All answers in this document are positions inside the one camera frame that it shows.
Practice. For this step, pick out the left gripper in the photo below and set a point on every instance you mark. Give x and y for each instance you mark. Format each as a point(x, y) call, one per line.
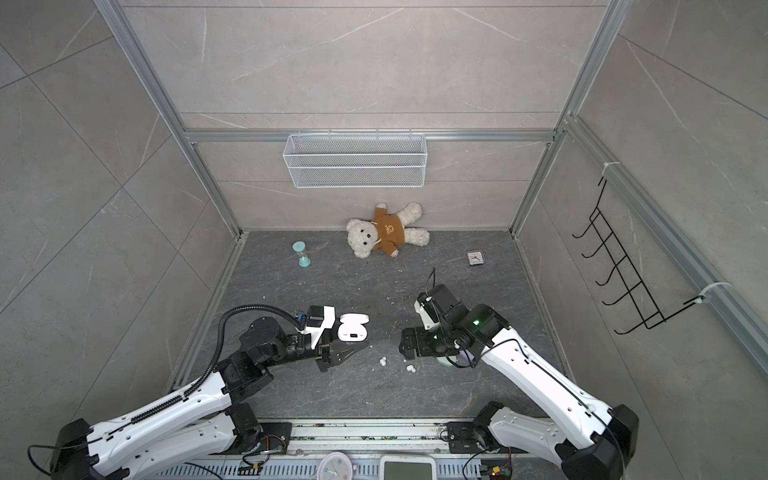
point(322, 355)

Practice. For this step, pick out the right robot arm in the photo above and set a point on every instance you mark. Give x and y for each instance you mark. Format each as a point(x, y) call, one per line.
point(582, 435)

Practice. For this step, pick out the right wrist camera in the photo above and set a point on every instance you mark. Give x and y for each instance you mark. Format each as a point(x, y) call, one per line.
point(439, 308)

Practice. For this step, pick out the white wire mesh basket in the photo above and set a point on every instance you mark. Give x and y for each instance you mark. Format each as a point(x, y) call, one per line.
point(356, 160)

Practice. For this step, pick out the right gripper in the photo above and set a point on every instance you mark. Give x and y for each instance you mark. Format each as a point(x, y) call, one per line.
point(421, 346)

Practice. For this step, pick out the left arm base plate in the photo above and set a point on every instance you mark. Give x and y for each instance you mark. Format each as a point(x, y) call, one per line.
point(273, 437)

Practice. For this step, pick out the white teddy bear brown shirt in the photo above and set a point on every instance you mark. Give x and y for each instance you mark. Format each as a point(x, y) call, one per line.
point(387, 232)

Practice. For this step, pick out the small square clock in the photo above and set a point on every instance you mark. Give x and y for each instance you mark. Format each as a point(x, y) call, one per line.
point(475, 258)

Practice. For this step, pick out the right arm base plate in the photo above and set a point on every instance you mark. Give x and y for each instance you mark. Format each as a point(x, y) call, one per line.
point(467, 438)

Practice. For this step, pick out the green earbud charging case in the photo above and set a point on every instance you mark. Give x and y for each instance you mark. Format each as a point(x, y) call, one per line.
point(448, 361)

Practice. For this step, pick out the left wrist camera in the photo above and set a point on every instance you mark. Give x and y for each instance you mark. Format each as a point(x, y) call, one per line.
point(315, 321)

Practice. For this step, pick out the black wall hook rack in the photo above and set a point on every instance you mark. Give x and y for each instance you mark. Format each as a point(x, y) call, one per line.
point(623, 267)

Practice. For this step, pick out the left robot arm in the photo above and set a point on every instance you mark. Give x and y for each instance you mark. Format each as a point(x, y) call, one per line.
point(209, 416)

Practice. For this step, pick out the white earbud charging case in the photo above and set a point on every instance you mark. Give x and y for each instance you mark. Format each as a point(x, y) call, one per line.
point(352, 327)

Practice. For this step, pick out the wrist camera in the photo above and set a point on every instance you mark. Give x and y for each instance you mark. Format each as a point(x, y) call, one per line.
point(439, 308)
point(315, 321)

